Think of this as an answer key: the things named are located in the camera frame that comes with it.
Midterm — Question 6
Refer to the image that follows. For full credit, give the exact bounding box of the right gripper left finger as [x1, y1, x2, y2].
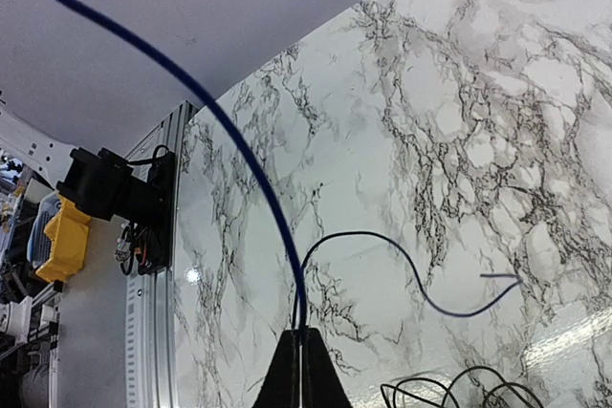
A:
[255, 330, 300, 408]

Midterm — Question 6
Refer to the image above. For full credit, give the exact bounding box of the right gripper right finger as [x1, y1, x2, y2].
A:
[303, 328, 352, 408]

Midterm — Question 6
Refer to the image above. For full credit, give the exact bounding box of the black cable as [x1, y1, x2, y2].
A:
[380, 365, 546, 408]
[8, 0, 523, 333]

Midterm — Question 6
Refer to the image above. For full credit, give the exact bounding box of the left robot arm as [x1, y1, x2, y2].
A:
[1, 100, 76, 188]

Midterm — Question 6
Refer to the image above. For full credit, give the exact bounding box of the yellow plastic bin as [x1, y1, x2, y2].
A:
[35, 195, 92, 283]

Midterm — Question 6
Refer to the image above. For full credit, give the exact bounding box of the background clutter shelf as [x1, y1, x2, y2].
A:
[1, 152, 52, 407]

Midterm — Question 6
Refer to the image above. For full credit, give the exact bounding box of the front aluminium rail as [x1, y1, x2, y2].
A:
[125, 101, 197, 407]

